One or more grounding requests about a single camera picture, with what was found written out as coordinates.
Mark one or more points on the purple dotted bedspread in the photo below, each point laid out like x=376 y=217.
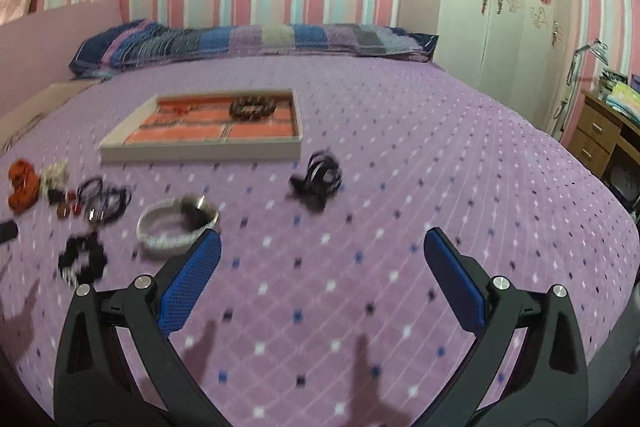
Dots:
x=400 y=147

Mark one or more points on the brown scrunchie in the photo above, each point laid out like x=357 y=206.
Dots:
x=239 y=109

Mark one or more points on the wooden desk with drawers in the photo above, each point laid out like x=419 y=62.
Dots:
x=597 y=132

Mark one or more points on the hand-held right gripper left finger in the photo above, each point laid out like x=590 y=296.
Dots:
x=192 y=279

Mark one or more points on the pink headboard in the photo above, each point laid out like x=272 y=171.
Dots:
x=60 y=37

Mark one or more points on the black scrunchie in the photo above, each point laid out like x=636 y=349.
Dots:
x=85 y=259

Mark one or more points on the white wardrobe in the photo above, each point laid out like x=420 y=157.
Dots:
x=500 y=7

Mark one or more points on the orange scrunchie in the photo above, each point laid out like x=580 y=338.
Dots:
x=22 y=192

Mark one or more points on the white beaded band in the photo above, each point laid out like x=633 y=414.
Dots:
x=155 y=237

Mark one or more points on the striped blue purple pillow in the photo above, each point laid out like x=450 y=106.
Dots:
x=250 y=41

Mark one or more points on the cream tray with orange lining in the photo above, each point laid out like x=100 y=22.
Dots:
x=200 y=149

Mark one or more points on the wooden bed side board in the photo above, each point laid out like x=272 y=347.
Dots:
x=35 y=107

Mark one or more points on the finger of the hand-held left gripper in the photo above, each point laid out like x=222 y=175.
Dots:
x=7 y=232

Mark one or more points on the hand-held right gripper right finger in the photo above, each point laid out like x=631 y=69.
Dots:
x=452 y=279

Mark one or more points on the stack of books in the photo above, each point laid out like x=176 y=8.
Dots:
x=620 y=93

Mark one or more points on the desk lamp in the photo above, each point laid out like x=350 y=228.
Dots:
x=582 y=57

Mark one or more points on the cream scrunchie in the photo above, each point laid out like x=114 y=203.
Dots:
x=54 y=172

